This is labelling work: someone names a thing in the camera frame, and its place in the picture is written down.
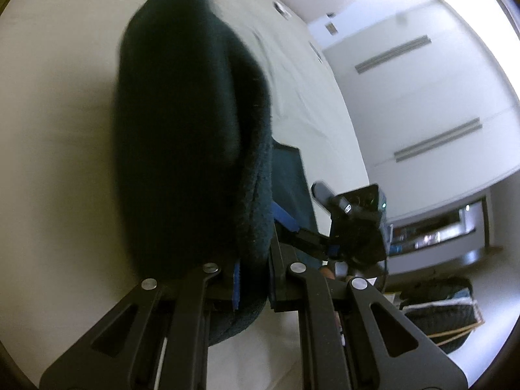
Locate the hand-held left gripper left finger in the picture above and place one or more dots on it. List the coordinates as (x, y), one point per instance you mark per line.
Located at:
(236, 288)

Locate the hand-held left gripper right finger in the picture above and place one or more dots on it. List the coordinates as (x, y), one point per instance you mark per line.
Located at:
(280, 288)

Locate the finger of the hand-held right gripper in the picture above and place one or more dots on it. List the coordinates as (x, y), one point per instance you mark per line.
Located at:
(321, 252)
(286, 217)

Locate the dark green sweater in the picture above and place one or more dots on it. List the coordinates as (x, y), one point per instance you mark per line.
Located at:
(183, 130)

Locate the low shelf cabinet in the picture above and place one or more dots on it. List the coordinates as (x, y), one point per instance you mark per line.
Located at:
(438, 227)

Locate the dark woven basket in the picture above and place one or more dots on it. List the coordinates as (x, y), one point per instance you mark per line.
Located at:
(443, 313)

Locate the white wardrobe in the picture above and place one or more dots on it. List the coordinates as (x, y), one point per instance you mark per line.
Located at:
(426, 97)

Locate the bed with beige sheet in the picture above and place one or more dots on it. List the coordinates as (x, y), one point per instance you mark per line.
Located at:
(61, 89)

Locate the wall socket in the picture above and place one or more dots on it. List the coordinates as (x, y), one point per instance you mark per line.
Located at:
(331, 28)

